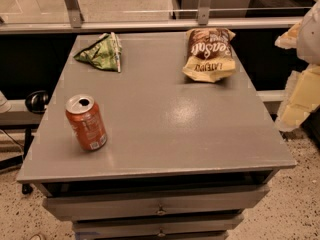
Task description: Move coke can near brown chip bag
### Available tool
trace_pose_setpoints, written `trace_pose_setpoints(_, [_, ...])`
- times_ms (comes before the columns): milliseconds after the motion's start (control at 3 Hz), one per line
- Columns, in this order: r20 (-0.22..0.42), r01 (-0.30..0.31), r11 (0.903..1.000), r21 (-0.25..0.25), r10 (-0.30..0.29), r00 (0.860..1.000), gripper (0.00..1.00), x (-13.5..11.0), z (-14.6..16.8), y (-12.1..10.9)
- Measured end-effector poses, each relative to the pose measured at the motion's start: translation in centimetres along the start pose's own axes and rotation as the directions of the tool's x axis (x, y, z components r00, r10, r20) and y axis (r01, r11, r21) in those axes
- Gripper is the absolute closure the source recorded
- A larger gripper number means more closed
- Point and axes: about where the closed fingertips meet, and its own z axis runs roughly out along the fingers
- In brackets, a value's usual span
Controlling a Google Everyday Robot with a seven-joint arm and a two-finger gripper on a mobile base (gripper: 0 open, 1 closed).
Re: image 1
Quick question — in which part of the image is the top grey drawer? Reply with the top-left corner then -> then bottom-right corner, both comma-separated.
43,184 -> 269,221

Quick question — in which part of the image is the red coke can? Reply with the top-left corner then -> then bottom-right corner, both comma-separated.
65,94 -> 107,151

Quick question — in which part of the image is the green chip bag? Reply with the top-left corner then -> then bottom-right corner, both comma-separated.
74,32 -> 122,73

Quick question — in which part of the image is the metal railing frame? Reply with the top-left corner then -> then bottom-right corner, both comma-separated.
0,0 -> 318,35

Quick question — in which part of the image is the black round object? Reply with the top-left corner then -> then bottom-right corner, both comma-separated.
25,90 -> 49,114

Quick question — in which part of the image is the grey drawer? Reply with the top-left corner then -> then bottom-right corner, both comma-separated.
43,184 -> 269,221
73,214 -> 243,240

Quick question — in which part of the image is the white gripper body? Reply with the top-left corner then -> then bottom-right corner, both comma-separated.
297,0 -> 320,65

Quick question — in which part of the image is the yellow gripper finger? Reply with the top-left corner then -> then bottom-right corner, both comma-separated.
275,22 -> 301,49
275,64 -> 320,132

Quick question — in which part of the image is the brown chip bag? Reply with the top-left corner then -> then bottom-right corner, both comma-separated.
182,28 -> 236,83

